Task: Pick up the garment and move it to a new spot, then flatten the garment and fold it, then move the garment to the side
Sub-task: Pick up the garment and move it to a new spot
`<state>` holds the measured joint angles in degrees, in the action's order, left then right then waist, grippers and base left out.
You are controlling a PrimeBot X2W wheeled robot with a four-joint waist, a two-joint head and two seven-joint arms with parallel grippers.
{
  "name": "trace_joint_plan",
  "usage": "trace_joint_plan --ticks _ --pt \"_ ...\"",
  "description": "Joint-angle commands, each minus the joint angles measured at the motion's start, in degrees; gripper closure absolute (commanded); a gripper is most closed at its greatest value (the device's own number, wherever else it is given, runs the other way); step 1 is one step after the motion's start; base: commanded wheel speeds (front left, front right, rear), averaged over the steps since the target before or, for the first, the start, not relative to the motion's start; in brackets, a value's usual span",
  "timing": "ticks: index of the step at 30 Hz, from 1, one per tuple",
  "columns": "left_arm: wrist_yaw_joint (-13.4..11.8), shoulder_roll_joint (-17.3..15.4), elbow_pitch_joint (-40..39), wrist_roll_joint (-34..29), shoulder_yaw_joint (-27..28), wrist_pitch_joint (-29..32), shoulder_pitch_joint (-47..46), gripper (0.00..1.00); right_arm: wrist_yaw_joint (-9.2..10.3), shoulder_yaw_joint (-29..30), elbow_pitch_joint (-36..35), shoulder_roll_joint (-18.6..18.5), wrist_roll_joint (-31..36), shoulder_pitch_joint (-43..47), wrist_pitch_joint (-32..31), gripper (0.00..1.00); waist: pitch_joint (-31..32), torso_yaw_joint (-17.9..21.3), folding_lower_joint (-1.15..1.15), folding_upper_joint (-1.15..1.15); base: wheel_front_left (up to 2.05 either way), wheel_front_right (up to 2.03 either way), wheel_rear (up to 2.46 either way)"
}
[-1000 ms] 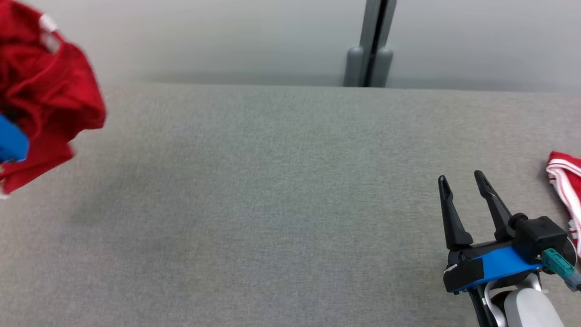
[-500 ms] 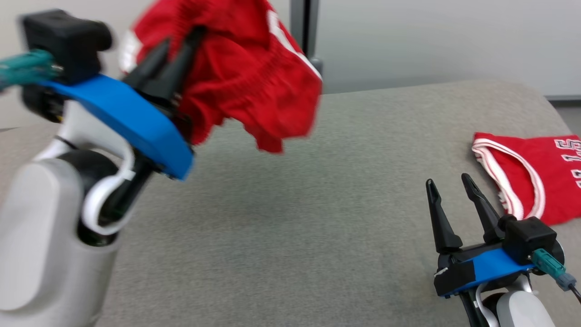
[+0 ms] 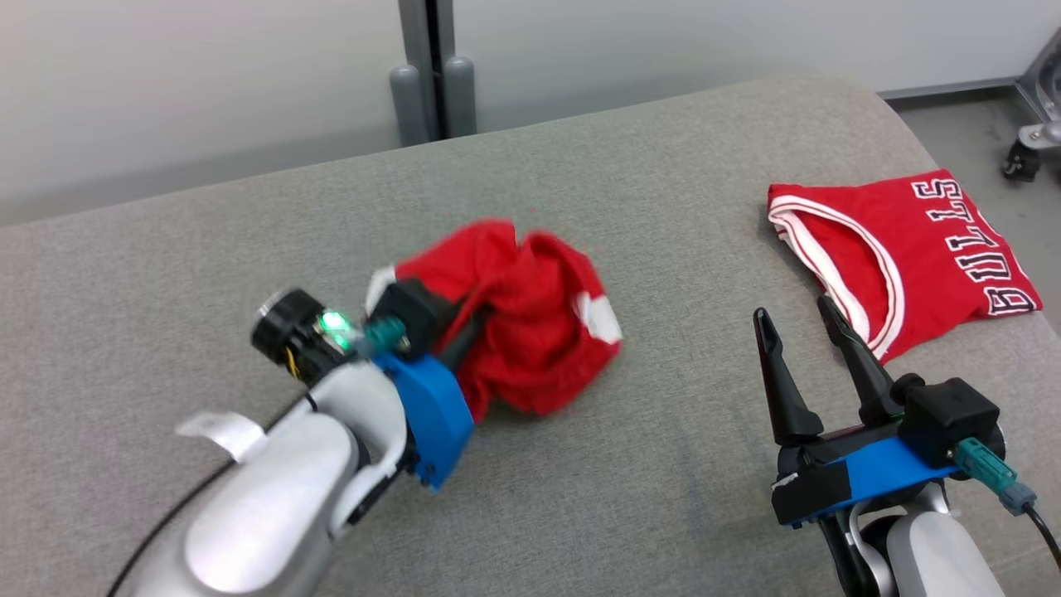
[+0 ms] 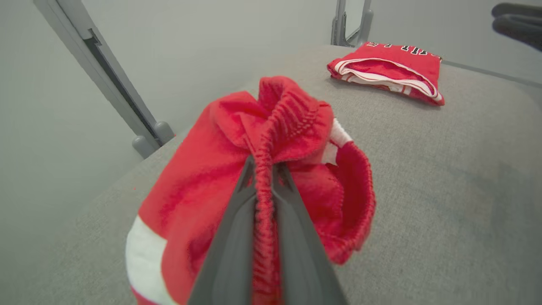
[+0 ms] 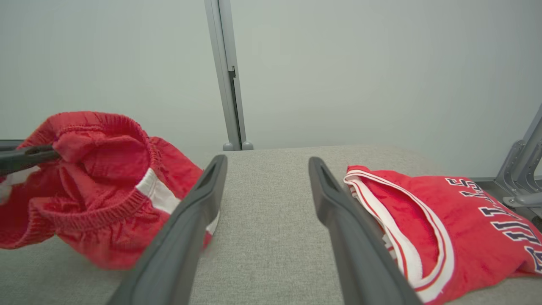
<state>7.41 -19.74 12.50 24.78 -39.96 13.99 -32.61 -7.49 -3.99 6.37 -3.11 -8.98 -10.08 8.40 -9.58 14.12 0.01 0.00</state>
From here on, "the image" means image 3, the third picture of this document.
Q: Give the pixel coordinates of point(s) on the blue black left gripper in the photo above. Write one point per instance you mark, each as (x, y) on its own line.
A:
(435, 414)

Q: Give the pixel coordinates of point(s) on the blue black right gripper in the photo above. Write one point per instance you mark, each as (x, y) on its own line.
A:
(854, 481)

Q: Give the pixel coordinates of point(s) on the red shorts with white stripe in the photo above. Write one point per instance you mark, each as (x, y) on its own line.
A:
(530, 323)

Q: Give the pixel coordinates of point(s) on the red shirt with white sleeves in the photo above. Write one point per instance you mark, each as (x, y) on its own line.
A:
(928, 249)

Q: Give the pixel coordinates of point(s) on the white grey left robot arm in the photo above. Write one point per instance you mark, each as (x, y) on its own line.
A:
(265, 514)

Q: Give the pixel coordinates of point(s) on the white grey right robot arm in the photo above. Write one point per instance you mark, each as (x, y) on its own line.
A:
(937, 555)

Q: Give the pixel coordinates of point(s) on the metal stand with caster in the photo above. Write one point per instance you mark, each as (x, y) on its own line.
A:
(1040, 99)

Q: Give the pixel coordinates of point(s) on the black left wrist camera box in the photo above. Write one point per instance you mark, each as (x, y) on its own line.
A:
(410, 307)

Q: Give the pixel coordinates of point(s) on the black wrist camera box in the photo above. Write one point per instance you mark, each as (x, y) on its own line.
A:
(949, 414)
(410, 307)

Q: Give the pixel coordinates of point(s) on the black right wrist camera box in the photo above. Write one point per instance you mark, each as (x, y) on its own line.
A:
(949, 414)

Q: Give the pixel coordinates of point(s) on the grey partition post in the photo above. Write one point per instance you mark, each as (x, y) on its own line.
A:
(413, 66)

